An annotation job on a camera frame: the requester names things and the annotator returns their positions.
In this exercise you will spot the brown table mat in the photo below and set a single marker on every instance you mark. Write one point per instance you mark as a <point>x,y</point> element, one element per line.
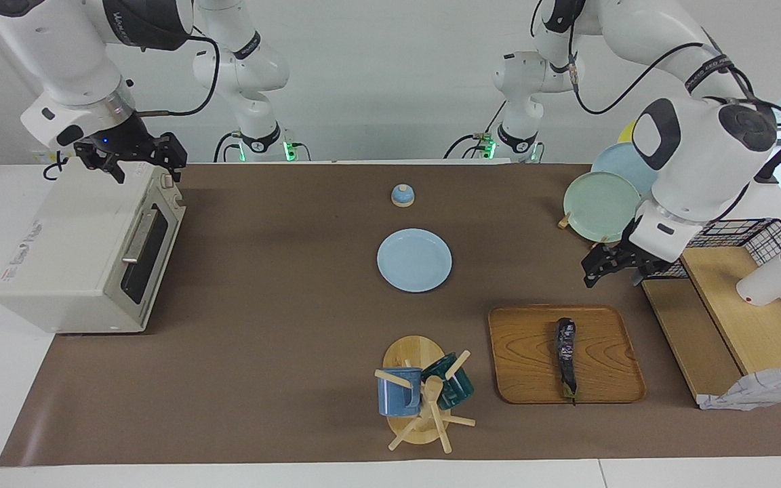
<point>282,379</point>

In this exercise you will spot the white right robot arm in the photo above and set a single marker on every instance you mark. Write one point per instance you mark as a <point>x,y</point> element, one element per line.
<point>58,41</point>

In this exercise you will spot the beige toaster oven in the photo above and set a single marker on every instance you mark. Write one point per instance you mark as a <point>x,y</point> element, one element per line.
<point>65,244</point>

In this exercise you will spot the checkered white cloth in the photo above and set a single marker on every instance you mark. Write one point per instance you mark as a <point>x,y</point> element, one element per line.
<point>756,390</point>

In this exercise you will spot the white cup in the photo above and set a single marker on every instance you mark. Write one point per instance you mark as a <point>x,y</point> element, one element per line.
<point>767,281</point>

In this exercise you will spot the small light blue plate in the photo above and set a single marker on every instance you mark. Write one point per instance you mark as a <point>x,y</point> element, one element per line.
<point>414,261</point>

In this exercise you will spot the yellow plate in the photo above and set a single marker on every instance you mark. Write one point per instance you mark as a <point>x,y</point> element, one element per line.
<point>628,133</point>

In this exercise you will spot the large light blue plate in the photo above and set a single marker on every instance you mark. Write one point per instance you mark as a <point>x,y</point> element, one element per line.
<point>624,166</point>

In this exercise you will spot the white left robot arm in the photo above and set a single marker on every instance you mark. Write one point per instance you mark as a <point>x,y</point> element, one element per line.
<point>695,169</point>

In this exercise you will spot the wooden shelf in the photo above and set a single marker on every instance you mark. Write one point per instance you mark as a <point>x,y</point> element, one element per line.
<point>756,332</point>

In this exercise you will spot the wooden serving tray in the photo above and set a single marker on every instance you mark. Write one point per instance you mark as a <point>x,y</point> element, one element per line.
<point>526,352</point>

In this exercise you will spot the pale green plate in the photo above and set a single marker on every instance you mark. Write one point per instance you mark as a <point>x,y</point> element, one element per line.
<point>597,207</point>

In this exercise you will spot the toaster oven glass door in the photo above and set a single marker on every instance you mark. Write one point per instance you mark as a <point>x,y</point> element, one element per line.
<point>150,257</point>

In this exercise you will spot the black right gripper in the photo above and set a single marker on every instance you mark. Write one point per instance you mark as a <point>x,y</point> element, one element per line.
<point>123,144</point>

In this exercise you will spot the wooden mug tree stand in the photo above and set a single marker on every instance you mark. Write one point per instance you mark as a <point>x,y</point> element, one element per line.
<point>412,352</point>

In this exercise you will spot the dark purple eggplant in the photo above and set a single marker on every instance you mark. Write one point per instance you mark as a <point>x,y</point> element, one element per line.
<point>565,356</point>

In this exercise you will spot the dark green mug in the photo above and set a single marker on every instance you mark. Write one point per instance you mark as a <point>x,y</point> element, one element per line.
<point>457,390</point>

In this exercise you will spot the blue mug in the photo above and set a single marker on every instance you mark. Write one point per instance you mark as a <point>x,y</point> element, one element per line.
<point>397,396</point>

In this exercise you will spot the wooden plate rack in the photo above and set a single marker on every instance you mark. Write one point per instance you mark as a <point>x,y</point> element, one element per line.
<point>563,221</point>

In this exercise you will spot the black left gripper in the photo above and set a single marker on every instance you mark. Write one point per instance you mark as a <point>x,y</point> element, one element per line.
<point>624,257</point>

